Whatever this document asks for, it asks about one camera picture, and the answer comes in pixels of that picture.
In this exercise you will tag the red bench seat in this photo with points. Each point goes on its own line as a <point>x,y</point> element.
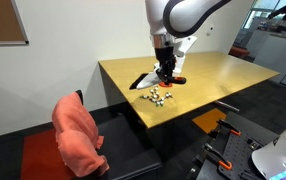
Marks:
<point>239,52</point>

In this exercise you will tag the silver table foot bar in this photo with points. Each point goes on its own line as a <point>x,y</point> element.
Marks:
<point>226,106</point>

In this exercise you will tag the salmon red towel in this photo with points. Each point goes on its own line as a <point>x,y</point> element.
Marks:
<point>76,136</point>

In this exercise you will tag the red lid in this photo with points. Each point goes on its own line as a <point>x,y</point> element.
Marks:
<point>165,84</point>

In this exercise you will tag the black pegboard table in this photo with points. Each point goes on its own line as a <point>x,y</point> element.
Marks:
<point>239,156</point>

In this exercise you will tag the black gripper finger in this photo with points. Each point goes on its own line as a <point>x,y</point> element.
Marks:
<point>171,73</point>
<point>161,74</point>

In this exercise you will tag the grey office cabinet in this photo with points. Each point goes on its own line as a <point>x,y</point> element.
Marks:
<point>276,50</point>

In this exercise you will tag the black overhead boom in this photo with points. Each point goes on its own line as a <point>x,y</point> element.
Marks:
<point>284,10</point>

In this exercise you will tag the black chair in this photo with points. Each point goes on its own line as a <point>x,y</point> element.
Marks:
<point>126,150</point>

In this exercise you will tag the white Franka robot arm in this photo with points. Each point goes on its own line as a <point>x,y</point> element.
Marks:
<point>183,16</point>

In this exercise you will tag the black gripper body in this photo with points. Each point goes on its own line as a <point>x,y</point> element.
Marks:
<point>164,56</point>

